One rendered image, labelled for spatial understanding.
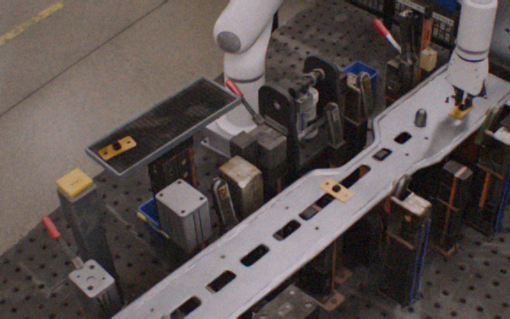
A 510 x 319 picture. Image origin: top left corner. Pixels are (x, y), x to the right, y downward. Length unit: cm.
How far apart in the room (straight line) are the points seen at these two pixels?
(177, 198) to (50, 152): 198
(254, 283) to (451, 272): 64
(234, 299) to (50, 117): 235
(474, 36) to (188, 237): 84
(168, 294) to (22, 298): 59
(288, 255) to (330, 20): 146
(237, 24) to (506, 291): 100
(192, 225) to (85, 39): 276
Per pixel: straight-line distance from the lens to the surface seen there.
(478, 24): 189
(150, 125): 179
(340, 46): 283
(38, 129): 376
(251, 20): 203
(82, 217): 172
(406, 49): 210
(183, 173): 186
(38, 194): 342
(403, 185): 173
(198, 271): 167
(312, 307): 156
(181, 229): 167
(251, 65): 217
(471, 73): 198
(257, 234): 173
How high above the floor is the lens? 229
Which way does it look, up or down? 42 degrees down
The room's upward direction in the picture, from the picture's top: 4 degrees counter-clockwise
